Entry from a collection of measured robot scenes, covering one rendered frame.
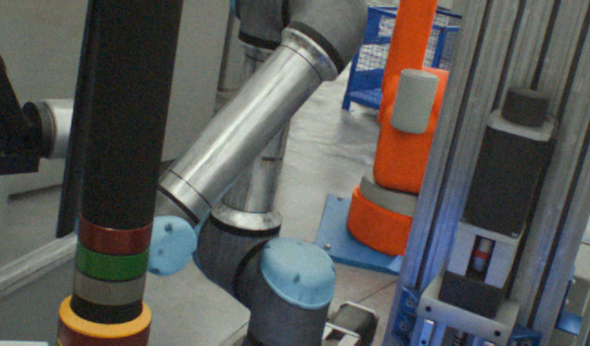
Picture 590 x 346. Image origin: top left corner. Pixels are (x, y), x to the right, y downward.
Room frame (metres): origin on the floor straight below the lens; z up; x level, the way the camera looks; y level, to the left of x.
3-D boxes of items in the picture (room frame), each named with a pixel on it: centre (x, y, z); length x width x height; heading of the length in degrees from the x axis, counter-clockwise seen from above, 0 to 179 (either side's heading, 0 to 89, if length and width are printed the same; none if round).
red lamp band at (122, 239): (0.34, 0.07, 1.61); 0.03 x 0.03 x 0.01
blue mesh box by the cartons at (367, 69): (7.63, -1.03, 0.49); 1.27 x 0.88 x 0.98; 147
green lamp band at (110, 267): (0.34, 0.07, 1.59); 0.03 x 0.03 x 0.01
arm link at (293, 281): (1.11, -0.03, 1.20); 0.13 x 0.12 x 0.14; 44
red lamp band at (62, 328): (0.34, 0.07, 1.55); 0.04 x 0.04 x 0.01
